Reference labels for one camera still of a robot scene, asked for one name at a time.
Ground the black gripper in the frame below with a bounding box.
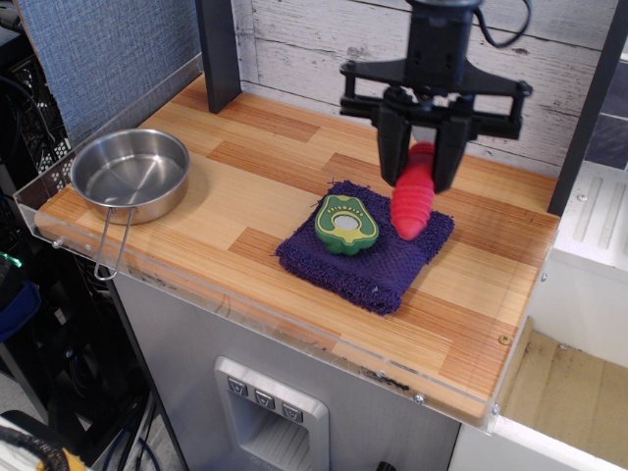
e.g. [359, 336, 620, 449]
[340, 9, 532, 193]

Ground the dark vertical post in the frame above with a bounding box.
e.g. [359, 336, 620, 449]
[195, 0, 241, 114]
[548, 0, 627, 216]

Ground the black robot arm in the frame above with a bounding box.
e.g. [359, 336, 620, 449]
[340, 1, 533, 192]

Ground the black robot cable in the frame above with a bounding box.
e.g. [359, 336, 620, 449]
[473, 0, 534, 49]

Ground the clear acrylic guard rail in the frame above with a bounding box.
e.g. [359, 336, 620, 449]
[16, 78, 558, 430]

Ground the left dark vertical post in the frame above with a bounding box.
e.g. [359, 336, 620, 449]
[195, 0, 241, 114]

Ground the red handled metal fork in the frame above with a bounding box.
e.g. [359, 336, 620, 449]
[391, 140, 436, 240]

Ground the grey dispenser panel with buttons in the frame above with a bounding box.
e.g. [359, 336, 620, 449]
[214, 356, 331, 470]

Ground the green avocado toy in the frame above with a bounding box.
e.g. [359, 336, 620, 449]
[314, 194, 380, 256]

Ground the right dark vertical post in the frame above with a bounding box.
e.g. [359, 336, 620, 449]
[548, 0, 627, 216]

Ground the steel pan with wire handle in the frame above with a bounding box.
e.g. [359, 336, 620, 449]
[71, 129, 191, 281]

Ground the purple towel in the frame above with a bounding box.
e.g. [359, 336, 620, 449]
[276, 181, 454, 315]

